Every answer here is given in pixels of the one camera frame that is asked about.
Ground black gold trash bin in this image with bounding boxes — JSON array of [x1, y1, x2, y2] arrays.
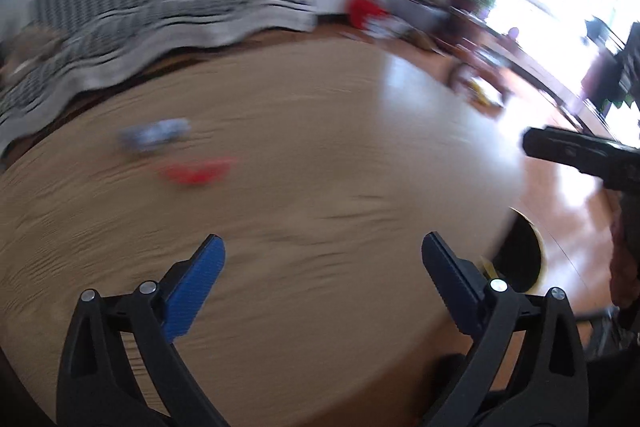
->
[[480, 208, 544, 293]]

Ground person's right hand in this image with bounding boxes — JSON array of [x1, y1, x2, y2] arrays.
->
[[610, 193, 639, 309]]

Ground pink children's tricycle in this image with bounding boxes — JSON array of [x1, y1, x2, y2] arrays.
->
[[445, 44, 513, 107]]

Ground wooden oval table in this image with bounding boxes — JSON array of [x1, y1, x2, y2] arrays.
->
[[1, 39, 529, 426]]

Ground red bag on floor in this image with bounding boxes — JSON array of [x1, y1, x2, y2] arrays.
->
[[346, 0, 390, 29]]

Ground black white striped sofa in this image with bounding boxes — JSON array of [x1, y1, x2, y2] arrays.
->
[[1, 0, 317, 148]]

